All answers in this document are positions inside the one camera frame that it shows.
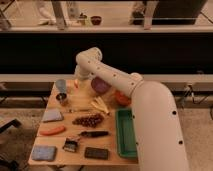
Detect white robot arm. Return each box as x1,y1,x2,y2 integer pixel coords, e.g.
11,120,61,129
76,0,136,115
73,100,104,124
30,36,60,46
75,47,190,171

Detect blue-grey plastic cup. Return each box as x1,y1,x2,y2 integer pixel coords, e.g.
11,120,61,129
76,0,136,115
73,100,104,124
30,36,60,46
55,79,67,93

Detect small metal cup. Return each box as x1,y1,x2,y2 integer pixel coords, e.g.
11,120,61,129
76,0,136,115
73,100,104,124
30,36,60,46
56,93,68,106

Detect purple bowl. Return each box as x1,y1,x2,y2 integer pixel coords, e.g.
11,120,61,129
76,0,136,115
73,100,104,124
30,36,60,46
91,77,111,94

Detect yellow banana bunch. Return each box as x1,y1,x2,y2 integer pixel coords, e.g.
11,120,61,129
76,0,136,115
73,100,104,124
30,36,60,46
91,96,110,115

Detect metal utensil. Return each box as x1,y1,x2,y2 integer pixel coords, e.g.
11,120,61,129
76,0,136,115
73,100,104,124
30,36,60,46
68,108,91,113

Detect bunch of dark grapes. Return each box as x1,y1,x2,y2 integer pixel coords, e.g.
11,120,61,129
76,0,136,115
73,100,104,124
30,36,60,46
72,114,104,128

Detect red bowl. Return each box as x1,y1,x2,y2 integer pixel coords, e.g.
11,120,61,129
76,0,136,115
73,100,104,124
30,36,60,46
115,90,131,106

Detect wooden table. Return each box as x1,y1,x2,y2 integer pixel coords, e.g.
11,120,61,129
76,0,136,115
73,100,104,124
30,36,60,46
28,80,138,166

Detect blue-grey cloth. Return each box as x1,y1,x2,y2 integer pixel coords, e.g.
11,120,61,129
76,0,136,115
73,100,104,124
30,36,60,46
42,108,63,122

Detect orange carrot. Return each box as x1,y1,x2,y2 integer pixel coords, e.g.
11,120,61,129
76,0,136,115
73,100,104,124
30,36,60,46
39,126,66,136

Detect small metal binder clip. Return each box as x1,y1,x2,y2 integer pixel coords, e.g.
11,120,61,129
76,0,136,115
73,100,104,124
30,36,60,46
63,138,79,153

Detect dark bowl in background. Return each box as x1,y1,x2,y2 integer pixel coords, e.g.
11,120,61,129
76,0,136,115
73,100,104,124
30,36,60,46
90,16,102,25

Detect black rectangular block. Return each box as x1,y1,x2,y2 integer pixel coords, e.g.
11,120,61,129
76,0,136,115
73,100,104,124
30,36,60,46
84,147,109,160

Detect green plastic tray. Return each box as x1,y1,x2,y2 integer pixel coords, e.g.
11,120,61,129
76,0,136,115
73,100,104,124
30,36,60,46
115,109,137,158

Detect blue sponge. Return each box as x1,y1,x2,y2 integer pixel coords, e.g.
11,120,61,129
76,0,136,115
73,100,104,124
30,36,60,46
31,145,57,161

